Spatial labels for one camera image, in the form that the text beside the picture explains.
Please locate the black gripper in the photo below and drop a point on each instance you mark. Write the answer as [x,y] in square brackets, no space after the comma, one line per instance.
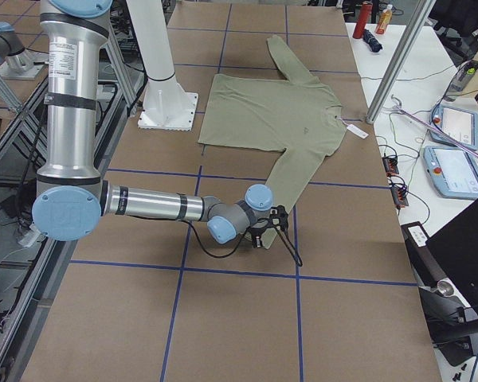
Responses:
[258,231]

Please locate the olive green long-sleeve shirt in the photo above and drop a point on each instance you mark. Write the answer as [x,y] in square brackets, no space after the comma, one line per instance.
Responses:
[297,116]

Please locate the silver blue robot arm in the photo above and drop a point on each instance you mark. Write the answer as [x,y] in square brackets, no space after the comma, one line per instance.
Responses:
[72,194]
[16,61]

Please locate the white paper price tag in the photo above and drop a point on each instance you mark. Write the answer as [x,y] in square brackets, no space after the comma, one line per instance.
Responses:
[357,131]

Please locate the orange black circuit board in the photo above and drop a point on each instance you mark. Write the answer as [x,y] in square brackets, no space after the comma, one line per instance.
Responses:
[390,165]

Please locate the lower blue teach pendant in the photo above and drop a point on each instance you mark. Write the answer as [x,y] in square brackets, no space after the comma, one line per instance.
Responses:
[453,172]

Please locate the blue teach pendant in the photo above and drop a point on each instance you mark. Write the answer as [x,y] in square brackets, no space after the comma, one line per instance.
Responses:
[459,124]
[453,172]

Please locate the black laptop computer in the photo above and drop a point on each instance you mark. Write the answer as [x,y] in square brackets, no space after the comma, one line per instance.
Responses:
[455,248]

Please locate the black monitor stand base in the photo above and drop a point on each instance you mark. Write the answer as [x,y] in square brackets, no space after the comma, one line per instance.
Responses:
[453,327]

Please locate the folded dark blue umbrella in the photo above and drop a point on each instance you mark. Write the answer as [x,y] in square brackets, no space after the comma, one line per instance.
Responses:
[374,45]

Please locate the upper blue teach pendant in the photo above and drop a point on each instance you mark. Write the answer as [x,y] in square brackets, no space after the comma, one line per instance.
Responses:
[459,124]

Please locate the red cylindrical bottle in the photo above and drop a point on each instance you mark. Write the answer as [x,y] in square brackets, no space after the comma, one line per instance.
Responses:
[364,13]

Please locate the orange drink bottle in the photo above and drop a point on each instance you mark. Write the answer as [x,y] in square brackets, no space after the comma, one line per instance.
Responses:
[384,20]

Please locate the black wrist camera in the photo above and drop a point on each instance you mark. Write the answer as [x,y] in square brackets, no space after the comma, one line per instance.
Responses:
[279,218]

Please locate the white camera mast with base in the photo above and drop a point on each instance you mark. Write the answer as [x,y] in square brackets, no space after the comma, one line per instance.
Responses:
[166,105]

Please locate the aluminium frame post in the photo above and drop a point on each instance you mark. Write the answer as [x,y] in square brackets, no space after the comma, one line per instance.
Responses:
[399,57]

